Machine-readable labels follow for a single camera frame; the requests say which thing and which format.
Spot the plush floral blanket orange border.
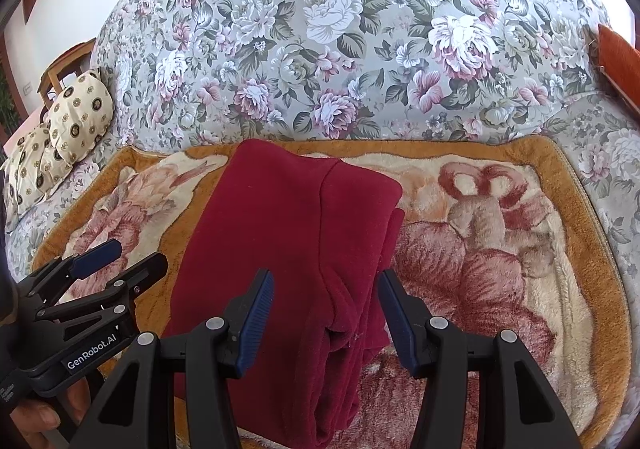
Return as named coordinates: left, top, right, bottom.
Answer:
left=30, top=136, right=633, bottom=449

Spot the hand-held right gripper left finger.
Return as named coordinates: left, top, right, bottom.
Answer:
left=70, top=269, right=276, bottom=449

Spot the grey floral bedsheet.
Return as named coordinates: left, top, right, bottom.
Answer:
left=5, top=0, right=640, bottom=290

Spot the wooden chair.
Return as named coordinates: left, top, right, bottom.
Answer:
left=37, top=38, right=98, bottom=110

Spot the orange-brown wooden board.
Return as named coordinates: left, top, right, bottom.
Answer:
left=595, top=24, right=640, bottom=112

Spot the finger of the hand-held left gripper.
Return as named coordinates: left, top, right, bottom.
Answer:
left=20, top=239, right=124, bottom=302
left=35, top=252, right=169, bottom=325

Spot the cream patterned pillow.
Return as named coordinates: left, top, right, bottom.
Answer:
left=2, top=124, right=76, bottom=214
left=47, top=69, right=116, bottom=164

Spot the red fleece garment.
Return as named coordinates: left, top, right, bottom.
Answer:
left=162, top=139, right=405, bottom=447

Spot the person's left hand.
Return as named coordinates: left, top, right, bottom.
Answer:
left=10, top=376, right=93, bottom=449

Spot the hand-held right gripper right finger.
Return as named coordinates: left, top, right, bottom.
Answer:
left=376, top=269, right=583, bottom=449

